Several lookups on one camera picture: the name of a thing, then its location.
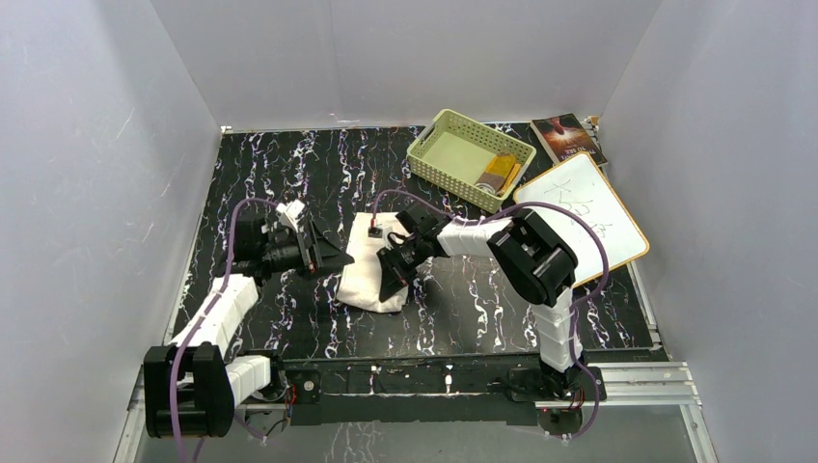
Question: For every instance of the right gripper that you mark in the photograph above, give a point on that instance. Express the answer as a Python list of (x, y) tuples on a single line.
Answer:
[(394, 277)]

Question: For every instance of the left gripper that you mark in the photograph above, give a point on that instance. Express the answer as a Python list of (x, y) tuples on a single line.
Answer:
[(322, 256)]

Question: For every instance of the cream white towel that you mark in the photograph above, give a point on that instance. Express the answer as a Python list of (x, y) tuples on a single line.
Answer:
[(360, 281)]

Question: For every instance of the light green plastic basket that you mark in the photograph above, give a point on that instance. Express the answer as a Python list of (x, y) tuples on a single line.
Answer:
[(455, 150)]

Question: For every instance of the brown and yellow towel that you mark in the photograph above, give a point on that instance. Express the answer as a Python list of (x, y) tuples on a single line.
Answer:
[(498, 174)]

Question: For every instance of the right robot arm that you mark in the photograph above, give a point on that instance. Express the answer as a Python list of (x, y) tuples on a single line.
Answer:
[(539, 265)]

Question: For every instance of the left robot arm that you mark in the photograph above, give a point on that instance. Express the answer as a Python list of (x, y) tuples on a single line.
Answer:
[(204, 345)]

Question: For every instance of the dark cover book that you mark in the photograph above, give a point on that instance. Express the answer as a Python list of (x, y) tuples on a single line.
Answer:
[(565, 135)]

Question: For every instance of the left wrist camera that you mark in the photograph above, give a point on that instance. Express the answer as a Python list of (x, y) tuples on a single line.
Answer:
[(290, 214)]

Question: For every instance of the whiteboard with wooden frame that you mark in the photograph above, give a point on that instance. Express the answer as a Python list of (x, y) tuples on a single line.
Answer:
[(580, 187)]

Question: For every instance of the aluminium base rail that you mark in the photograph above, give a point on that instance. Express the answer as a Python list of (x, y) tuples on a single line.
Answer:
[(650, 383)]

